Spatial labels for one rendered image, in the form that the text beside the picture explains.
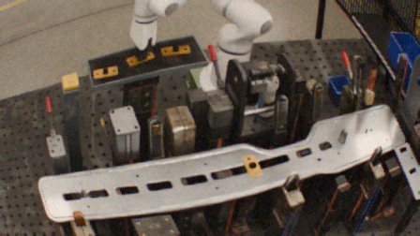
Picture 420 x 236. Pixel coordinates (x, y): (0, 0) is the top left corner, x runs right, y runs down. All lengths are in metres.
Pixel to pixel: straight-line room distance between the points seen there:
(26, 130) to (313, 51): 1.36
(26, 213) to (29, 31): 2.21
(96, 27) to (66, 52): 0.30
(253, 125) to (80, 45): 1.98
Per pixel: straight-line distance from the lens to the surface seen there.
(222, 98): 2.22
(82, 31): 4.22
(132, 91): 2.22
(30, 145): 2.59
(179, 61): 2.19
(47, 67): 3.98
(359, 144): 2.31
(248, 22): 2.38
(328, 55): 3.09
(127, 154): 2.12
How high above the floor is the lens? 2.61
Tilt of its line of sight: 45 degrees down
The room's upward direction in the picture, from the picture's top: 8 degrees clockwise
